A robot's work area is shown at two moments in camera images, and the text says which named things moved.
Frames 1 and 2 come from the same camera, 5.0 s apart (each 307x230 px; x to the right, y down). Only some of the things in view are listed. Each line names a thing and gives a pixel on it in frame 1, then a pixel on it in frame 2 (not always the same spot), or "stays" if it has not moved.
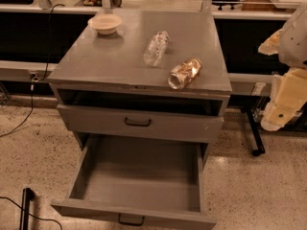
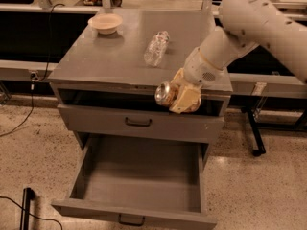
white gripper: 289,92 to 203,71
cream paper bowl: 106,24 stays
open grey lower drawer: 141,180 stays
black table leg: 257,146 stays
